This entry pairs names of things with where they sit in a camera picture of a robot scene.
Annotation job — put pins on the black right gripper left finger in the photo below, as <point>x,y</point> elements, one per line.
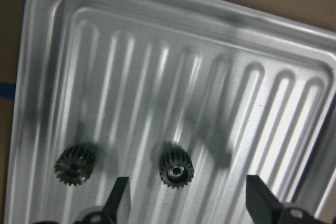
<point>118,205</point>

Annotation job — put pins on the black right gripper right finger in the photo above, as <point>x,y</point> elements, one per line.
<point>260,201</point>

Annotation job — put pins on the black bearing gear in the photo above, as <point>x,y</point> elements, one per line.
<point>75,165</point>
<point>175,166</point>

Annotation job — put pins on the silver ribbed metal tray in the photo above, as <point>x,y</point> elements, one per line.
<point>241,91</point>

